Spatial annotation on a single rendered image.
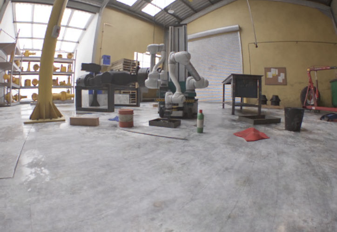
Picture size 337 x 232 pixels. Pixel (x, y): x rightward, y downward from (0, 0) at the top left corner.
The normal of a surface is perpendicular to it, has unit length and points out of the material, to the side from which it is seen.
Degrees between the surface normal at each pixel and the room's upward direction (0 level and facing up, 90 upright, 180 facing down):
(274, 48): 90
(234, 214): 0
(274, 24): 90
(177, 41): 90
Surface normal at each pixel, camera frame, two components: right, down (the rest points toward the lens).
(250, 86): -0.26, 0.06
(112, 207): 0.01, -1.00
